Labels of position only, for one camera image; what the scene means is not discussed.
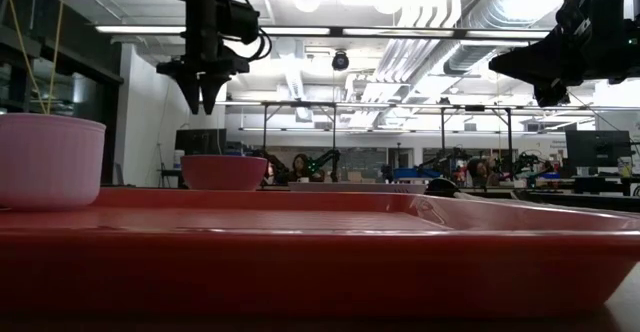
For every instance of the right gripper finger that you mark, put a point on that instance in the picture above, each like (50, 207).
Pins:
(530, 59)
(537, 81)

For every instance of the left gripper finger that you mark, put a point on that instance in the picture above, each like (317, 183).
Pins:
(211, 89)
(190, 89)

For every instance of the magenta plastic bowl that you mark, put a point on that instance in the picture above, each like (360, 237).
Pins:
(222, 172)

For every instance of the lilac ribbed plastic mug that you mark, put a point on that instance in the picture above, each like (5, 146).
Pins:
(50, 162)

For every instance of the green-lit robot arm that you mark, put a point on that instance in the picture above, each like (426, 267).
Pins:
(325, 161)

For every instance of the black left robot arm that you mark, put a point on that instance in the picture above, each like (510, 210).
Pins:
(200, 12)

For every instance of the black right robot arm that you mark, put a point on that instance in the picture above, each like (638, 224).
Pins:
(631, 22)

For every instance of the red plastic tray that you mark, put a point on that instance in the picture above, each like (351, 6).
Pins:
(300, 272)

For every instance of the black computer monitor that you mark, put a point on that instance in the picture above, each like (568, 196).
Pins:
(200, 142)
(597, 148)

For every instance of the white container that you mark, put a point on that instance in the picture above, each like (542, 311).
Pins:
(178, 159)

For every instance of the long light strip bar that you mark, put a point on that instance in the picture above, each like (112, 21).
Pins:
(300, 31)

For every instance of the person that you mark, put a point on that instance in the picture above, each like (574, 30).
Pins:
(479, 172)
(301, 167)

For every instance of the blue plastic bin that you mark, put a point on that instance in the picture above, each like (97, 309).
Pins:
(415, 173)

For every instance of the silver ventilation duct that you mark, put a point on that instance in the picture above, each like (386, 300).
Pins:
(480, 47)

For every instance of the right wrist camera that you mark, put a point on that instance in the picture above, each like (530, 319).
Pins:
(590, 2)

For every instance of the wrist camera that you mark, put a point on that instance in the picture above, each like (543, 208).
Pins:
(590, 2)
(242, 22)

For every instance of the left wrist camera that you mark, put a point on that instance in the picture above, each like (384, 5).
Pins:
(242, 22)

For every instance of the black robot station frame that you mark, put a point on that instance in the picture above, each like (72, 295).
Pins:
(509, 137)
(334, 137)

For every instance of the black metal table frame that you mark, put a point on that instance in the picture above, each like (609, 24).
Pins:
(580, 202)

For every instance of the black overhead camera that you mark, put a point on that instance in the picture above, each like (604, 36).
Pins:
(340, 61)

